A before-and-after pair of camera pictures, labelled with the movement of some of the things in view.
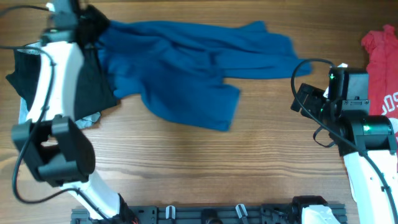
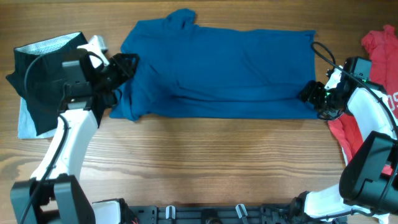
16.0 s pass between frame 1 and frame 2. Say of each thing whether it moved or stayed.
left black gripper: moved
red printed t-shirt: stayed
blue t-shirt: moved
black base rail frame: stayed
